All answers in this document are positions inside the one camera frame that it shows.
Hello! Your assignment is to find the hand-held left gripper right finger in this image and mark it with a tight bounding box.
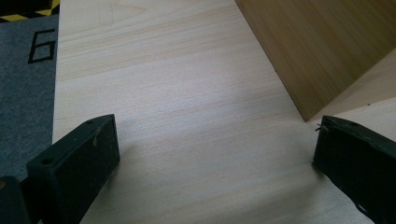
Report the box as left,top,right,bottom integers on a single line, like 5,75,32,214
312,115,396,224

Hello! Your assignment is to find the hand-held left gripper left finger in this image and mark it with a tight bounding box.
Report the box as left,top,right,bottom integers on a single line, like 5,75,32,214
25,113,121,224

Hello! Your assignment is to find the brown wooden box panel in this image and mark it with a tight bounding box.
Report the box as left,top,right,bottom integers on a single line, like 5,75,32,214
233,0,396,123

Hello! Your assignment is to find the yellow black hazard tape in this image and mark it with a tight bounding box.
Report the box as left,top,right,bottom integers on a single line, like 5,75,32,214
0,0,61,23

